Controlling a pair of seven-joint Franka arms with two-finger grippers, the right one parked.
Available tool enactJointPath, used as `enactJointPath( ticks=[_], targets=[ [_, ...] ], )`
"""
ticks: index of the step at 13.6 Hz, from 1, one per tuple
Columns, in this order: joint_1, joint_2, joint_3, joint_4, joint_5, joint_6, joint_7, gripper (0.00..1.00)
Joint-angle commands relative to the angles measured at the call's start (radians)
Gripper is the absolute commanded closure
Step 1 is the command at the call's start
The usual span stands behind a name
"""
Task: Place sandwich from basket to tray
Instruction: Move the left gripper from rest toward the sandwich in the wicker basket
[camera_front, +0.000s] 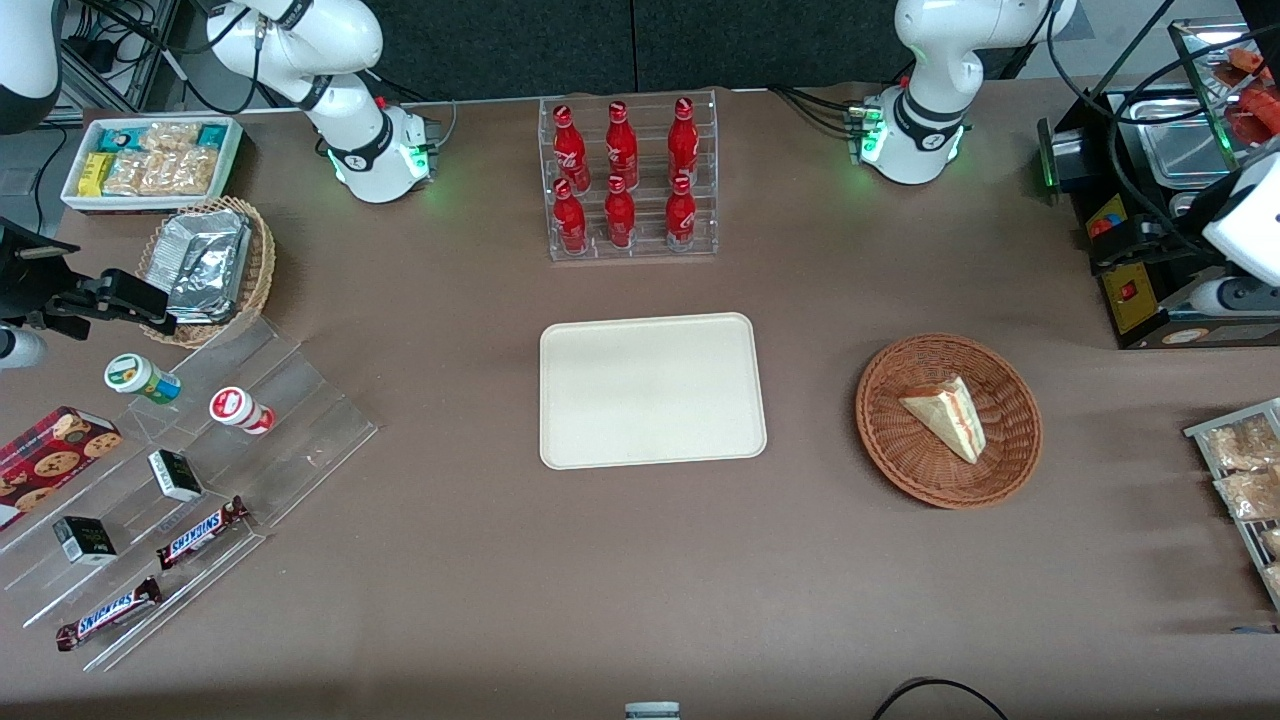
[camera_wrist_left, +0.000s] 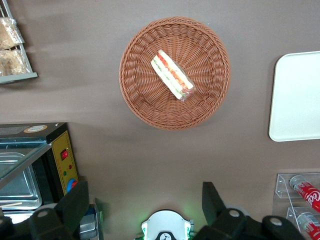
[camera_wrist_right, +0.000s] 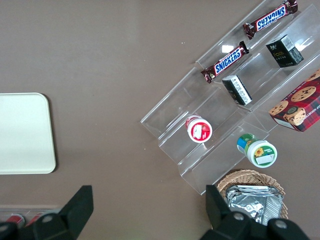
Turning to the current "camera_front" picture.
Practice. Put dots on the white plastic snack bin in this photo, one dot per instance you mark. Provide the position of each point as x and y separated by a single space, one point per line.
230 160

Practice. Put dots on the light wicker basket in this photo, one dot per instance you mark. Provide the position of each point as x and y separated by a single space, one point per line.
258 270

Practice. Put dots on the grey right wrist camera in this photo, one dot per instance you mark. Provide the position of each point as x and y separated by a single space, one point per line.
18 350

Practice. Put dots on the black hot food display case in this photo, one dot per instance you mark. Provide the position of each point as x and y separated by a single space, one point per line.
1130 300

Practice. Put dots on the red sausages in case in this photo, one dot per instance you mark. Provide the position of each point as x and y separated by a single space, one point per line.
1255 105

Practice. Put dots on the red cola bottle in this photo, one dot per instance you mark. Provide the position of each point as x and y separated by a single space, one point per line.
570 222
619 220
683 145
621 148
681 218
570 150

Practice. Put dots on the silver foil packet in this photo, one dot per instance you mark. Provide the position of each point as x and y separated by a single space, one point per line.
205 255
200 312

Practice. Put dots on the green lid yogurt cup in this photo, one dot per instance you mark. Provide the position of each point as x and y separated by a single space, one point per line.
135 375

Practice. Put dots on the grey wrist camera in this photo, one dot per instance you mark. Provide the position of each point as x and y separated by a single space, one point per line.
18 350
1235 297

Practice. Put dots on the small blue object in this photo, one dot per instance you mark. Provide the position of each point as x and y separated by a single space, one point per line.
1255 630

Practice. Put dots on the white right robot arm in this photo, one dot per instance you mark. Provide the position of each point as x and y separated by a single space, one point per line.
350 120

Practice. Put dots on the snickers chocolate bar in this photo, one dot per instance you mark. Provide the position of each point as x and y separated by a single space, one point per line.
200 533
108 613

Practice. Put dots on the clear bag of crackers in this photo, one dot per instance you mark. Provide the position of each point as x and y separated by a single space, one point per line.
170 137
165 172

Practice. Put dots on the triangular sandwich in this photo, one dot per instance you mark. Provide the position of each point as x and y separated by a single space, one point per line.
950 418

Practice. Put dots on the cream plastic tray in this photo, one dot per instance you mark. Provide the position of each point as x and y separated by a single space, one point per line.
650 390

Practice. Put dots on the tray of bagged snacks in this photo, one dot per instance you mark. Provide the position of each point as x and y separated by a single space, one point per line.
1215 428

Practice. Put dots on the clear acrylic stepped display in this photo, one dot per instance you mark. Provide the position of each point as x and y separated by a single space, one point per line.
300 400

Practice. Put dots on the steel food pan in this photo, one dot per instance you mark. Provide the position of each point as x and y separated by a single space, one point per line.
1185 203
1180 145

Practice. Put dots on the yellow snack packet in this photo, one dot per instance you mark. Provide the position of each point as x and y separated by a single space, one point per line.
95 175

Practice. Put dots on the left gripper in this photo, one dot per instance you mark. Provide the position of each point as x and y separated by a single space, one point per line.
1166 240

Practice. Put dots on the red lid yogurt cup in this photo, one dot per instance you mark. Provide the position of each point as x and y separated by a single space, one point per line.
238 408

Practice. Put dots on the brown wicker basket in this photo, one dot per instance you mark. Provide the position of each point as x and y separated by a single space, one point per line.
900 440

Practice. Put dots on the red cookie box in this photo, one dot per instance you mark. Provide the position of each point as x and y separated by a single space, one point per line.
50 460

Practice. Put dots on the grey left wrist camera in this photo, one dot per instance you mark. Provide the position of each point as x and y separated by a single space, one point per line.
1235 297

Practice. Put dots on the small black box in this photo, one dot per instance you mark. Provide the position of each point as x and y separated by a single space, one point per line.
175 476
85 540

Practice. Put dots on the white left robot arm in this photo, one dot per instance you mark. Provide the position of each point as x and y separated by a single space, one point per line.
925 90

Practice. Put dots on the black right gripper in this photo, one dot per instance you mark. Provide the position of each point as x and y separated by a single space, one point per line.
30 283

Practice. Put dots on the teal snack packet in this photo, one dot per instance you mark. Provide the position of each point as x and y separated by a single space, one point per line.
120 138
211 135

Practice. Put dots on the grey white cap object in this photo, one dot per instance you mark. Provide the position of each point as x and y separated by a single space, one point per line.
652 711

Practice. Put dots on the clear acrylic bottle rack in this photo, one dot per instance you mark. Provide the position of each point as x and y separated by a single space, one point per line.
650 240

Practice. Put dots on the clear bag of snacks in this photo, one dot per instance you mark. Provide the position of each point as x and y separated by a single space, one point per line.
1274 582
1272 542
1250 493
1245 443

